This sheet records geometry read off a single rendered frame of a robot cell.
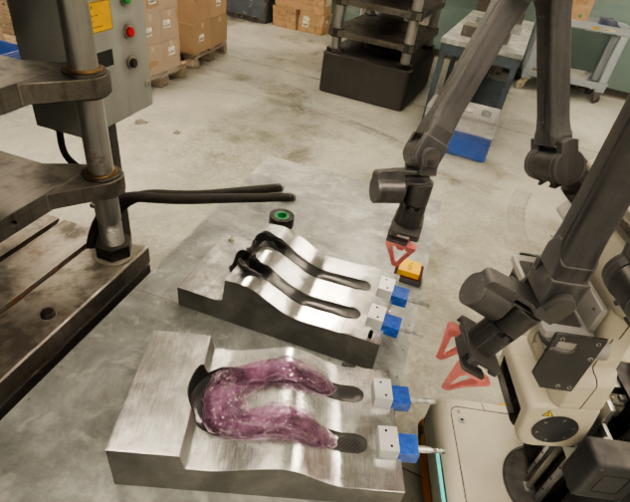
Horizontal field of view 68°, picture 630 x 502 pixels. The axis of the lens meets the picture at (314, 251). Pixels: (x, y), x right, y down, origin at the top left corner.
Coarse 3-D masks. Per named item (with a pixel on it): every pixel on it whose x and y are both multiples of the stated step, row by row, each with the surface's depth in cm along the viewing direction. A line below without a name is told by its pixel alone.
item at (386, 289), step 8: (384, 280) 116; (392, 280) 116; (384, 288) 113; (392, 288) 114; (400, 288) 116; (376, 296) 115; (384, 296) 114; (392, 296) 114; (400, 296) 114; (392, 304) 115; (400, 304) 114; (424, 304) 114
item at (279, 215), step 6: (276, 210) 150; (282, 210) 151; (288, 210) 151; (270, 216) 147; (276, 216) 148; (282, 216) 151; (288, 216) 148; (294, 216) 149; (270, 222) 148; (276, 222) 146; (282, 222) 145; (288, 222) 146
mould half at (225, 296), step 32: (224, 256) 125; (256, 256) 114; (320, 256) 125; (192, 288) 114; (224, 288) 108; (256, 288) 106; (320, 288) 116; (352, 288) 117; (224, 320) 115; (256, 320) 111; (288, 320) 107; (320, 320) 107; (352, 320) 107; (320, 352) 110; (352, 352) 106
